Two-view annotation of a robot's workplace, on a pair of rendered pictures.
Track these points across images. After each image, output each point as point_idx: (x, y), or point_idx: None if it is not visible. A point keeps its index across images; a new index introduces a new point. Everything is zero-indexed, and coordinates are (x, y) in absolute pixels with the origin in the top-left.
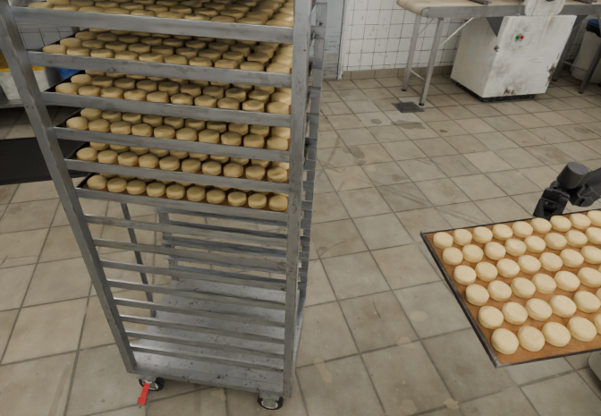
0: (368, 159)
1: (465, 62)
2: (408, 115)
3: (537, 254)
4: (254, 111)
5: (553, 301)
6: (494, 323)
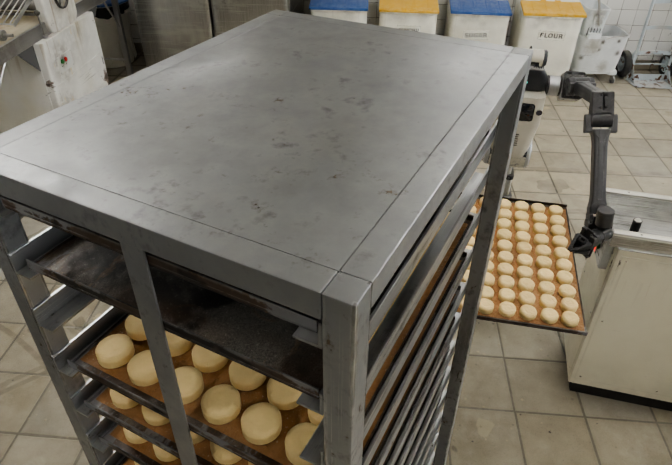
0: (80, 312)
1: (9, 115)
2: (26, 224)
3: (493, 259)
4: (447, 340)
5: (543, 277)
6: (557, 316)
